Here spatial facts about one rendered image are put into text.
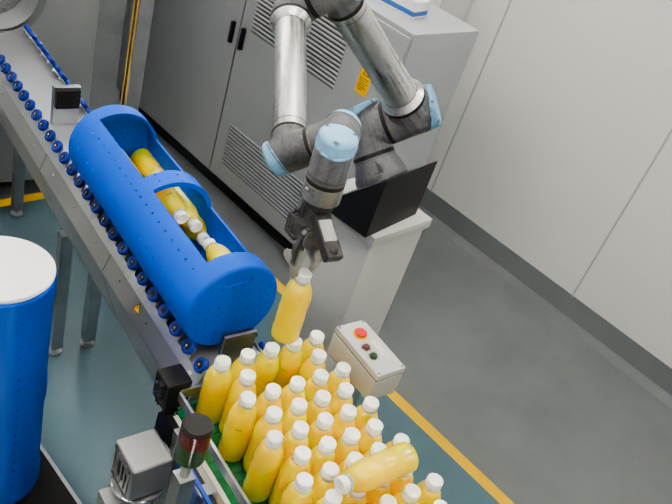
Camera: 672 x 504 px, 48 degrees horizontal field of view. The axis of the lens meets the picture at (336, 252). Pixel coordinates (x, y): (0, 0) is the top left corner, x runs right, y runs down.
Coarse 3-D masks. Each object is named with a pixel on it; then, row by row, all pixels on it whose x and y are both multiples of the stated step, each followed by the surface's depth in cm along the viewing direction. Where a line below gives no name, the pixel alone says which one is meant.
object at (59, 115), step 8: (56, 88) 275; (64, 88) 277; (72, 88) 279; (80, 88) 280; (56, 96) 276; (64, 96) 277; (72, 96) 279; (80, 96) 281; (56, 104) 277; (64, 104) 279; (72, 104) 281; (56, 112) 281; (64, 112) 283; (72, 112) 285; (56, 120) 283; (64, 120) 285; (72, 120) 287
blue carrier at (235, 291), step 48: (96, 144) 234; (144, 144) 262; (96, 192) 232; (144, 192) 216; (192, 192) 241; (144, 240) 210; (192, 240) 238; (192, 288) 194; (240, 288) 201; (192, 336) 202
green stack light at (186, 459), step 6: (180, 450) 149; (204, 450) 150; (174, 456) 152; (180, 456) 150; (186, 456) 149; (192, 456) 149; (198, 456) 149; (204, 456) 151; (180, 462) 150; (186, 462) 150; (192, 462) 150; (198, 462) 151; (192, 468) 151
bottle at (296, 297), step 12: (288, 288) 179; (300, 288) 178; (288, 300) 180; (300, 300) 179; (276, 312) 186; (288, 312) 181; (300, 312) 181; (276, 324) 185; (288, 324) 183; (300, 324) 185; (276, 336) 186; (288, 336) 185
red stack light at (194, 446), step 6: (180, 432) 147; (180, 438) 148; (186, 438) 146; (192, 438) 146; (204, 438) 147; (210, 438) 149; (180, 444) 148; (186, 444) 147; (192, 444) 147; (198, 444) 147; (204, 444) 148; (186, 450) 148; (192, 450) 148; (198, 450) 148
